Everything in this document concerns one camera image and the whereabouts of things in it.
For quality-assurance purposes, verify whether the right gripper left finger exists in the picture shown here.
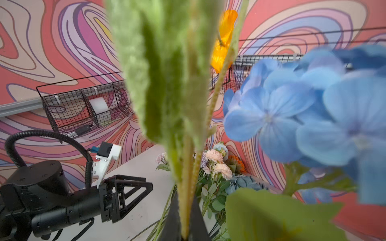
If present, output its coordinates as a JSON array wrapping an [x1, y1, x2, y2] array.
[[159, 193, 181, 241]]

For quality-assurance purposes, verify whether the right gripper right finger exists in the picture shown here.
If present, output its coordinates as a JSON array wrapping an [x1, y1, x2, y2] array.
[[190, 197, 211, 241]]

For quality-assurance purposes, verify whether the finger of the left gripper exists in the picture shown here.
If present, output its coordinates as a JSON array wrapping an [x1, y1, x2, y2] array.
[[113, 175, 153, 223]]

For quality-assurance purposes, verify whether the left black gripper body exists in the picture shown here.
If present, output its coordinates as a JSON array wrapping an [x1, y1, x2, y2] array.
[[32, 175, 121, 238]]

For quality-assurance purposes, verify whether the peach rose leafy stem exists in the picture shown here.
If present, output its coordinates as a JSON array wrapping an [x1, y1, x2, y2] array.
[[196, 142, 236, 237]]

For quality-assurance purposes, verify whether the orange poppy flower stem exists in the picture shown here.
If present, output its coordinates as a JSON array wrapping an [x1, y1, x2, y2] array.
[[105, 1, 249, 241]]

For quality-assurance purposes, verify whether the light blue hydrangea stem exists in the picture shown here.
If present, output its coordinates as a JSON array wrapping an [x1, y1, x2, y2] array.
[[223, 44, 386, 241]]

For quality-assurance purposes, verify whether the pink purple mixed bouquet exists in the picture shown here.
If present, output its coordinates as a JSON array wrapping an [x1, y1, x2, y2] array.
[[130, 153, 177, 241]]

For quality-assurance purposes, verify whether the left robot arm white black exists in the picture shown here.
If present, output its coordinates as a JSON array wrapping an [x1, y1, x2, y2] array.
[[1, 130, 153, 241]]

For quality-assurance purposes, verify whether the dusty blue hydrangea stem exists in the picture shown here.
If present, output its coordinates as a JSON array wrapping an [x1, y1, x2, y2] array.
[[225, 175, 269, 195]]

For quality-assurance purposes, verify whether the small black device in basket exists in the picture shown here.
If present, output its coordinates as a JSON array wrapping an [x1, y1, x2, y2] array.
[[74, 125, 92, 137]]

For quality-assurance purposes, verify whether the red protea flower stem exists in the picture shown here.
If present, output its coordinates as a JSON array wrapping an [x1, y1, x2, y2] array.
[[227, 156, 246, 175]]

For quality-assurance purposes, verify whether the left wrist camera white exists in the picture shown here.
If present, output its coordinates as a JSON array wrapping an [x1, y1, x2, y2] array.
[[90, 142, 122, 188]]

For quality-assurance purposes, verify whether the black wire basket left wall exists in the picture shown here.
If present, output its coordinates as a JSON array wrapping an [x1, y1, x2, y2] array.
[[36, 71, 133, 138]]

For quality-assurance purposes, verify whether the black wire basket wall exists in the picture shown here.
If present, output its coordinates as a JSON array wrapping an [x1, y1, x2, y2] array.
[[36, 71, 133, 138], [209, 54, 353, 94]]

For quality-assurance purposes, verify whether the black wire basket back wall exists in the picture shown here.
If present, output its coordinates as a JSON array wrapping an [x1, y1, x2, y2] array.
[[209, 54, 353, 94]]

